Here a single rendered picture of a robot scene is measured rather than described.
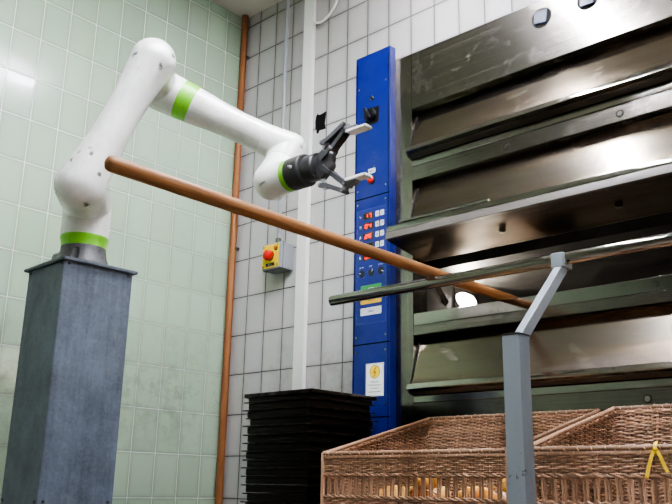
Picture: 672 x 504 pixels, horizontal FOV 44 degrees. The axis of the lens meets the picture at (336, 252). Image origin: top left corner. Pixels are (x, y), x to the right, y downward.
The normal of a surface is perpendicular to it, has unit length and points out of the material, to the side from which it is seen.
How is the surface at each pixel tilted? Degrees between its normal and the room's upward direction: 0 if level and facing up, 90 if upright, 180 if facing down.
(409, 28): 90
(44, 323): 90
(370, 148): 90
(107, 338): 90
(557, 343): 70
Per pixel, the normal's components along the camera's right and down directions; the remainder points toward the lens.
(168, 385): 0.74, -0.18
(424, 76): -0.67, -0.21
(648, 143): -0.63, -0.53
